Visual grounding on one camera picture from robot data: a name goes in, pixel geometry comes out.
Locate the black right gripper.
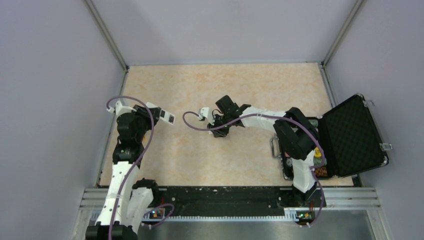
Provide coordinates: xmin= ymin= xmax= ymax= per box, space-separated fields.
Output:
xmin=207 ymin=113 xmax=233 ymax=138

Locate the white remote control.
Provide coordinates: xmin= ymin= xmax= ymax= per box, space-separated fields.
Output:
xmin=146 ymin=102 xmax=176 ymax=125

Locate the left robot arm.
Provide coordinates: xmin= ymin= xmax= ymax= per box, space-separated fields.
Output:
xmin=85 ymin=101 xmax=164 ymax=240

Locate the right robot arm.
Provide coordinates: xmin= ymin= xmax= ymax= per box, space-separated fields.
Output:
xmin=199 ymin=95 xmax=319 ymax=206

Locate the yellow dealer chip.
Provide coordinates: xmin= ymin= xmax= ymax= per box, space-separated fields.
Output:
xmin=314 ymin=147 xmax=322 ymax=158

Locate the orange blue chip stack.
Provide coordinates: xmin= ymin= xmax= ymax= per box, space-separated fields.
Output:
xmin=314 ymin=167 xmax=329 ymax=178

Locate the black poker chip case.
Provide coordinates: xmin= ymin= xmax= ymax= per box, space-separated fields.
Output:
xmin=280 ymin=94 xmax=389 ymax=180

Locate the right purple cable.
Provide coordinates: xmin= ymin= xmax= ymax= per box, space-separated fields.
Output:
xmin=182 ymin=110 xmax=329 ymax=229

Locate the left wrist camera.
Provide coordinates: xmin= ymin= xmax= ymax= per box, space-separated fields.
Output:
xmin=106 ymin=100 xmax=136 ymax=117

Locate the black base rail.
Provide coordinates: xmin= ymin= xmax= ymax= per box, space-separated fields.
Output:
xmin=79 ymin=183 xmax=382 ymax=223

